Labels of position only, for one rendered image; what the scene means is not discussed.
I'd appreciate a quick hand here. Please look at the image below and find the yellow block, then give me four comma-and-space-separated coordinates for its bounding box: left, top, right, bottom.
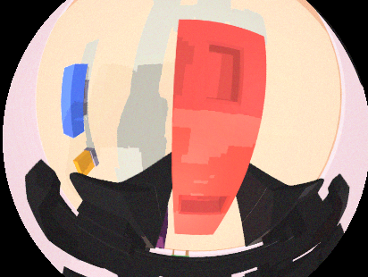
73, 150, 95, 175

